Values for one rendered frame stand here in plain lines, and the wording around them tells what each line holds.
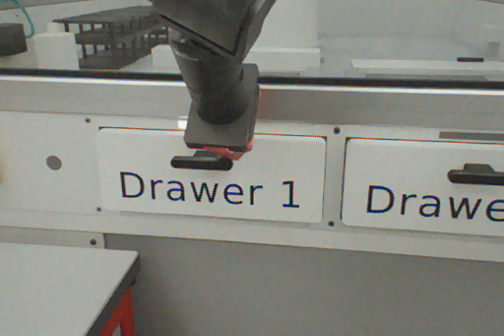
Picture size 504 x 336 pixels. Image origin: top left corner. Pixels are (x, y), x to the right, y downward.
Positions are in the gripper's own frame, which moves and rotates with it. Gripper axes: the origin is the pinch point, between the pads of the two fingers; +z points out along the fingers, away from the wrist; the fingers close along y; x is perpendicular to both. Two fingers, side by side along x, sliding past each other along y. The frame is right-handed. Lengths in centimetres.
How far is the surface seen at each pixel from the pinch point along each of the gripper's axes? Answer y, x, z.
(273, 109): 4.2, -4.4, -1.4
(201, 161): -3.3, 3.3, -1.2
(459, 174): -2.4, -25.3, -0.6
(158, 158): -1.7, 9.8, 2.1
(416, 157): 0.5, -21.4, 1.3
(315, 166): -1.1, -9.9, 2.5
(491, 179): -2.5, -28.7, -0.3
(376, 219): -5.3, -17.7, 7.5
